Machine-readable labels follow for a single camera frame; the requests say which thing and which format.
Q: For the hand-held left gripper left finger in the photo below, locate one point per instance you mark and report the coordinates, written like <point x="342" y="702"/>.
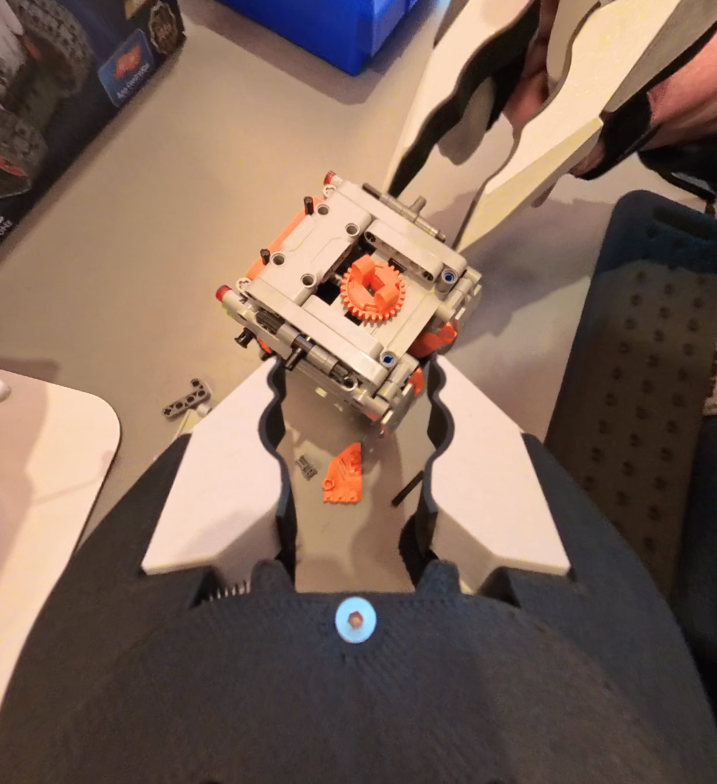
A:
<point x="218" y="490"/>

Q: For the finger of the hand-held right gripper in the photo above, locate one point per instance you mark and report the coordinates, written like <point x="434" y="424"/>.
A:
<point x="456" y="61"/>
<point x="567" y="110"/>

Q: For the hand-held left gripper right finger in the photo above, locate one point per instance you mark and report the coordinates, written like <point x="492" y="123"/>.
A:
<point x="493" y="490"/>

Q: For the black axle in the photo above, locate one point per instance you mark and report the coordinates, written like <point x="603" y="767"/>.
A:
<point x="406" y="488"/>

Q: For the grey orange toy brick assembly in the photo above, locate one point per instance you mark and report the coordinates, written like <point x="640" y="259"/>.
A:
<point x="346" y="294"/>

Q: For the small grey brick connector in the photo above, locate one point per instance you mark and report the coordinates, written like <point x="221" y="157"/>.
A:
<point x="308" y="466"/>

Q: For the grey brick beam with holes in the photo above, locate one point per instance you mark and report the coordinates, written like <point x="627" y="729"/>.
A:
<point x="187" y="399"/>

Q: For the orange brick panel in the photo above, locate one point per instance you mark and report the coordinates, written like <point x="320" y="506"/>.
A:
<point x="342" y="475"/>

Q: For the blue plastic bin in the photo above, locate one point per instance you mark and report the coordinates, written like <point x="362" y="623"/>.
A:
<point x="334" y="31"/>

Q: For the black perforated armrest pad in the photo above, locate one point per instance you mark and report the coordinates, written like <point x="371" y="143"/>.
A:
<point x="634" y="368"/>

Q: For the white book stand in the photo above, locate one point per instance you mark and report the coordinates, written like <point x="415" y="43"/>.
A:
<point x="28" y="490"/>

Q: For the person's jeans leg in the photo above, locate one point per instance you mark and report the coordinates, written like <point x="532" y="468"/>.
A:
<point x="716" y="551"/>

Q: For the dark robot kit box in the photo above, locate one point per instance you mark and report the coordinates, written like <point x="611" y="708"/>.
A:
<point x="40" y="110"/>

